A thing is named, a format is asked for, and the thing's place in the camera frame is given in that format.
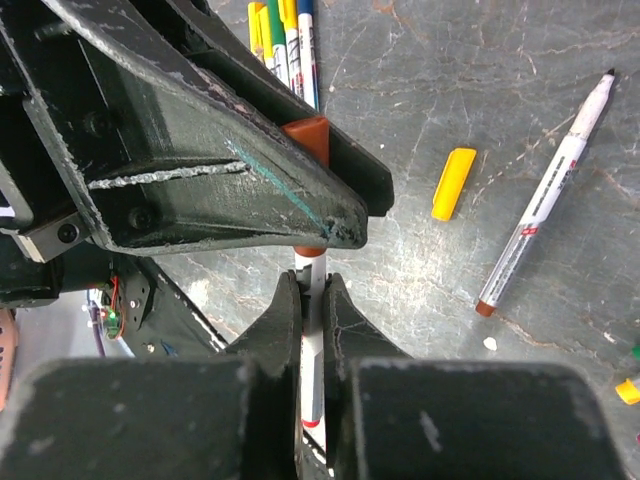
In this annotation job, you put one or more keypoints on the brown capped marker pen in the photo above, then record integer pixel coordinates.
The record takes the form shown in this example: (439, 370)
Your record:
(311, 275)

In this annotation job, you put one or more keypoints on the blue pink cloth pile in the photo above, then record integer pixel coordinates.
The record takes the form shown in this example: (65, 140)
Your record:
(9, 340)

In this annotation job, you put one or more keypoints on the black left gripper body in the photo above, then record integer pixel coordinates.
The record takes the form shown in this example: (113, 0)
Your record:
(58, 135)

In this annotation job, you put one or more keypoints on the yellow pen cap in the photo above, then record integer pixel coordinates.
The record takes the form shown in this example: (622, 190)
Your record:
(451, 182)

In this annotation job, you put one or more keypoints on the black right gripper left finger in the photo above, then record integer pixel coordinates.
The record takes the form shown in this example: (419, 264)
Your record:
(273, 344)

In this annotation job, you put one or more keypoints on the pens pile under left arm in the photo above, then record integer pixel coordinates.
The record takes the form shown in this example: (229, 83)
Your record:
(281, 37)

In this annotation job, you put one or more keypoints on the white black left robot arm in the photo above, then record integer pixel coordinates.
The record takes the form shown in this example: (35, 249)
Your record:
(142, 305)

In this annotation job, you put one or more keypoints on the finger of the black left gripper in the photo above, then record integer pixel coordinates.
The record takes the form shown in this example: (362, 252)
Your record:
(216, 173)
(225, 56)

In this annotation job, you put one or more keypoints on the yellow capped marker pen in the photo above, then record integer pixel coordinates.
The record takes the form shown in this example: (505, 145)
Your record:
(548, 191)

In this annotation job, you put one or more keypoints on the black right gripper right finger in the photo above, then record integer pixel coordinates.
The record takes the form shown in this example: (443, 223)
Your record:
(347, 335)

